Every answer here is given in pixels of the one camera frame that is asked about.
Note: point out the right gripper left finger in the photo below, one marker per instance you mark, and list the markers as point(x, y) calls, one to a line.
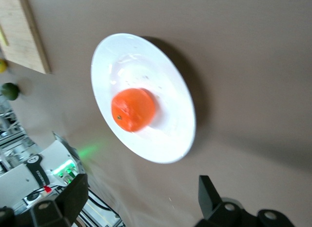
point(65, 205)

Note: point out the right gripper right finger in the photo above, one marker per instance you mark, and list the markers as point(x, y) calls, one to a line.
point(212, 205)

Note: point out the orange mandarin fruit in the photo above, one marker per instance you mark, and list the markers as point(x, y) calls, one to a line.
point(132, 109)

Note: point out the white round plate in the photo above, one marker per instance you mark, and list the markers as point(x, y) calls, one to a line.
point(136, 66)

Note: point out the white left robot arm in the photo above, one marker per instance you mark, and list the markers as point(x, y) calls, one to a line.
point(17, 173)

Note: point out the dark green avocado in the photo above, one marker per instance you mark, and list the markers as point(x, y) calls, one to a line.
point(9, 91)

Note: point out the brown table mat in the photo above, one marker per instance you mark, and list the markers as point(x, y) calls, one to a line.
point(243, 66)

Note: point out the yellow lemon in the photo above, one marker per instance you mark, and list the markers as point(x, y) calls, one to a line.
point(2, 66)

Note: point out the wooden cutting board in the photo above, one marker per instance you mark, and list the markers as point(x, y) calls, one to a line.
point(19, 29)

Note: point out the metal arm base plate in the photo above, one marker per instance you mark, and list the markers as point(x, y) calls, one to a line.
point(97, 208)

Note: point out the aluminium frame rack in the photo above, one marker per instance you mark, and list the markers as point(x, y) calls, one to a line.
point(12, 134)

